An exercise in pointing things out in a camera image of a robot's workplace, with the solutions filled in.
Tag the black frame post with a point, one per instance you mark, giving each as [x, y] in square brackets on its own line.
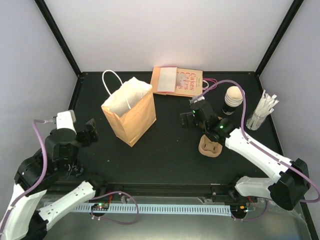
[48, 17]
[283, 27]

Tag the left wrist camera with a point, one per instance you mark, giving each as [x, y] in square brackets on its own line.
[65, 120]

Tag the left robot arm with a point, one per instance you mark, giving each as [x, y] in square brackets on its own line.
[57, 156]

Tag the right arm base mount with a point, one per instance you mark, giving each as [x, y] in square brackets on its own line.
[227, 193]

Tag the jar of white stirrers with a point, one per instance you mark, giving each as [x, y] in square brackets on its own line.
[264, 108]

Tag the orange flat bag stack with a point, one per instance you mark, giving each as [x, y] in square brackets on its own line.
[163, 79]

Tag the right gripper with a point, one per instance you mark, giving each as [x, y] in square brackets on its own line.
[187, 115]

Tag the black frame post right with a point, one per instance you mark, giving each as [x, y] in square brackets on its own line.
[283, 27]

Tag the light blue cable duct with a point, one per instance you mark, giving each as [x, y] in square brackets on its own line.
[166, 209]

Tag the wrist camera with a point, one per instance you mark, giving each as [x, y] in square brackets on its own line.
[65, 120]
[196, 99]

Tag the Cakes printed paper bag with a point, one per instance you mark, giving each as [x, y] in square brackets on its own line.
[190, 83]

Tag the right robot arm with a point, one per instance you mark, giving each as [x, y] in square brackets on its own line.
[285, 183]

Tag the black paper cup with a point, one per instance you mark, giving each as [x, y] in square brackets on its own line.
[75, 168]

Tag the stack of paper cups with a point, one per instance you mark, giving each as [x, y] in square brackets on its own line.
[232, 99]

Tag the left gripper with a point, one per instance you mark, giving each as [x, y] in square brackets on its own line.
[87, 139]

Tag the black frame post left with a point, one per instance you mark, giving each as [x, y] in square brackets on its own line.
[48, 17]

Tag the orange paper bag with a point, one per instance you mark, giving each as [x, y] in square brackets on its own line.
[130, 110]

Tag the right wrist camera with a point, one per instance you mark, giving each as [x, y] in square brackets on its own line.
[196, 99]

